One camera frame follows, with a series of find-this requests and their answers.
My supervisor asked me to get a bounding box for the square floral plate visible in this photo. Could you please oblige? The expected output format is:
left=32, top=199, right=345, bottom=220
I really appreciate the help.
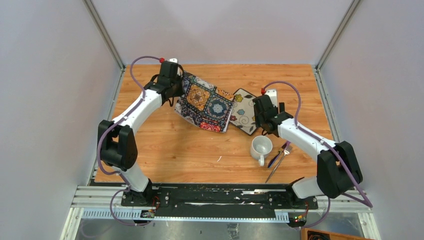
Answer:
left=229, top=88, right=258, bottom=136

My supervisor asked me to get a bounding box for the colourful patterned placemat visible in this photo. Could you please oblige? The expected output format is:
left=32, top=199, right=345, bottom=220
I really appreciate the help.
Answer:
left=174, top=72, right=235, bottom=133

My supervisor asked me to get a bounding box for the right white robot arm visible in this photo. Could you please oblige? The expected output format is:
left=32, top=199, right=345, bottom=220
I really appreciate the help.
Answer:
left=252, top=94, right=363, bottom=209

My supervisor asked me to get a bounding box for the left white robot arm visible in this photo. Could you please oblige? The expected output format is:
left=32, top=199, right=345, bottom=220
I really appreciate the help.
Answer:
left=96, top=58, right=184, bottom=207

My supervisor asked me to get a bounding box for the white mug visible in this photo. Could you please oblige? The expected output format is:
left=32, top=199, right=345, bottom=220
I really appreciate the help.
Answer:
left=249, top=135, right=273, bottom=167

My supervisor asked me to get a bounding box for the silver fork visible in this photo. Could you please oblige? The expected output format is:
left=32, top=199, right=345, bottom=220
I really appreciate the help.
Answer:
left=265, top=144, right=293, bottom=183

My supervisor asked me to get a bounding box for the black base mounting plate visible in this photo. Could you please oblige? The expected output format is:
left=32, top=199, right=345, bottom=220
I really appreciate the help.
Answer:
left=120, top=183, right=318, bottom=220

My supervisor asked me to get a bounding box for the orange wooden box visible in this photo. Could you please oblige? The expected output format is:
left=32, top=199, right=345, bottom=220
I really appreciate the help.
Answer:
left=300, top=228, right=368, bottom=240

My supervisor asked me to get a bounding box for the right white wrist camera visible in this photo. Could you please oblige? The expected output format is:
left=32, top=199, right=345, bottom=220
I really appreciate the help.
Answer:
left=265, top=88, right=279, bottom=107

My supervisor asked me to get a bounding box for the purple handled knife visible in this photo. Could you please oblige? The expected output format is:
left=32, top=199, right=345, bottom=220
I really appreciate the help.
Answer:
left=267, top=141, right=291, bottom=168

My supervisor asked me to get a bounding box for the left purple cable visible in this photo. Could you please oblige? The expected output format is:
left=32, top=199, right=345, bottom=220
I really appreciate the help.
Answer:
left=96, top=55, right=163, bottom=176

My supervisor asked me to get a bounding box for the aluminium frame rail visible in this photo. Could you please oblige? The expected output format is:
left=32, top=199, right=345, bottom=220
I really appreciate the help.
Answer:
left=71, top=184, right=372, bottom=223

